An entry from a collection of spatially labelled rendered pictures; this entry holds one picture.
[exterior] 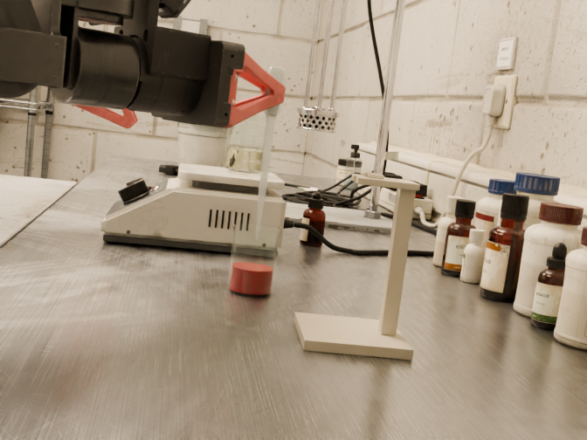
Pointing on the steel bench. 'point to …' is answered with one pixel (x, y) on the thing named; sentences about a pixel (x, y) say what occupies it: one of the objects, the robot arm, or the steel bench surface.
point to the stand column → (386, 107)
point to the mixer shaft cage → (307, 120)
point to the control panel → (140, 199)
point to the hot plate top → (224, 176)
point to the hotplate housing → (194, 216)
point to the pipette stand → (341, 325)
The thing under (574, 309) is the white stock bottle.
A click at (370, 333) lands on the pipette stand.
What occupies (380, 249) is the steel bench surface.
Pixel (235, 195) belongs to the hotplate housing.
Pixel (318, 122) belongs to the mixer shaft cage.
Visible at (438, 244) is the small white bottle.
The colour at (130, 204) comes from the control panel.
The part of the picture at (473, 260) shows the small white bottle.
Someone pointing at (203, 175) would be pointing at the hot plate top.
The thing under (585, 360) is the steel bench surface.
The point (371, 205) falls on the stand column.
